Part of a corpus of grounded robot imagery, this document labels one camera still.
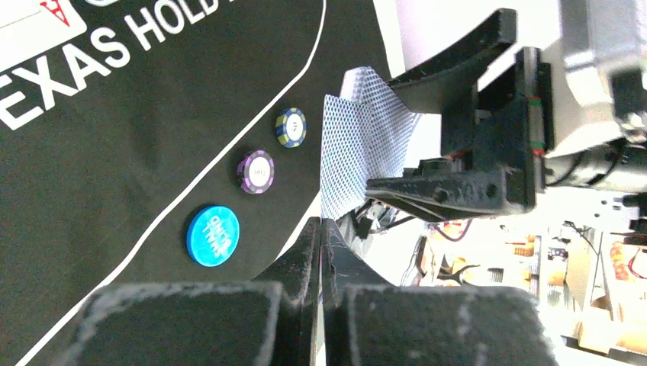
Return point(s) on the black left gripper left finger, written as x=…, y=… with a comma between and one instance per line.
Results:
x=270, y=320

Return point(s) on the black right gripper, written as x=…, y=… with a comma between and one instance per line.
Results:
x=492, y=140

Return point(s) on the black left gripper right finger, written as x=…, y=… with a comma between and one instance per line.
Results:
x=369, y=321

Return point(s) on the blue round button chip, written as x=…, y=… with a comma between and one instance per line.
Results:
x=213, y=236

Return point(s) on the blue yellow chip bottom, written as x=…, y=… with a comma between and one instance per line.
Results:
x=291, y=128

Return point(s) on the purple chip bottom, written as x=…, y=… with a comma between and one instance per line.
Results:
x=256, y=172

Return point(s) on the blue card deck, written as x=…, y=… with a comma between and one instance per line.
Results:
x=365, y=86

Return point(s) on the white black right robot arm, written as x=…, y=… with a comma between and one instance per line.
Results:
x=571, y=115

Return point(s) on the black poker felt mat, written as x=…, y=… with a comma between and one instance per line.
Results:
x=139, y=123

